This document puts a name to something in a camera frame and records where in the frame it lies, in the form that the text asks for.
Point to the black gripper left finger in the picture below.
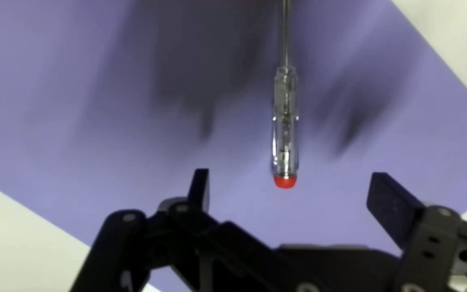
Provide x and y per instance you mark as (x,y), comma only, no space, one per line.
(137,253)

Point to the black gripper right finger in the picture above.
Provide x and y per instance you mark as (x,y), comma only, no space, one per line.
(434,243)

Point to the purple paper sheet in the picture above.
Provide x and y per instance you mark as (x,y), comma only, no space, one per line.
(82,107)

